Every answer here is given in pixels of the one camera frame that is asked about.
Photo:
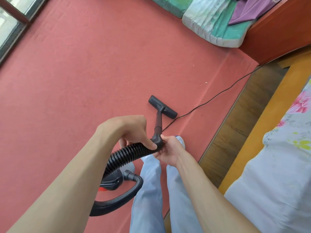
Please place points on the person's right hand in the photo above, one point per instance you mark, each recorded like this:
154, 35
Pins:
171, 151

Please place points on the person's left hand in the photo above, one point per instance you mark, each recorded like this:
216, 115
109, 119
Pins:
126, 128

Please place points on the person's left thumb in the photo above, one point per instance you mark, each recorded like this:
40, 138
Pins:
150, 144

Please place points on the person's right thumb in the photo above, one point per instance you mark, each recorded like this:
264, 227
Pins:
165, 139

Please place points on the person's left forearm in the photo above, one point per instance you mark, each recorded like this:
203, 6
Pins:
70, 181

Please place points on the person's right forearm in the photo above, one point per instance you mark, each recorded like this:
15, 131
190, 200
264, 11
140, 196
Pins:
209, 196

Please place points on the light blue slipper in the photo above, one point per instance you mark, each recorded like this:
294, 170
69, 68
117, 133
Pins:
131, 167
181, 142

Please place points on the dark vacuum extension tube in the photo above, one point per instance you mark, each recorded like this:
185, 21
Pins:
158, 122

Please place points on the black vacuum floor nozzle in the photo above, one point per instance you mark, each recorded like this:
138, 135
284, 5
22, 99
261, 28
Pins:
162, 107

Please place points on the red and black vacuum cleaner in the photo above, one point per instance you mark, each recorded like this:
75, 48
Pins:
113, 180

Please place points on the light blue trousers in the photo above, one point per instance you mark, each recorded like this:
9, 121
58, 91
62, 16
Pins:
148, 196

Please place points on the red carpet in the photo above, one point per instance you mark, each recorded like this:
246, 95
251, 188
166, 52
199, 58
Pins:
85, 70

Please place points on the floral light bedsheet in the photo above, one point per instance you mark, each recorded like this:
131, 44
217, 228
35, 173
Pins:
277, 181

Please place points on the white and green folded mattress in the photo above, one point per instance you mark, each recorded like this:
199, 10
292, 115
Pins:
209, 24

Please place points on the reddish brown wooden cabinet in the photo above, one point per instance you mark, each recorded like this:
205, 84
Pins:
277, 33

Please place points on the purple cloth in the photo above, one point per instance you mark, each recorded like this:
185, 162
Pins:
252, 8

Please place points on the yellow wooden bed frame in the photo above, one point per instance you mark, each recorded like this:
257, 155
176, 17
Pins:
264, 114

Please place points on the dark window frame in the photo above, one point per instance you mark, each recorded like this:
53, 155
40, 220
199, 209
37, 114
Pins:
17, 26

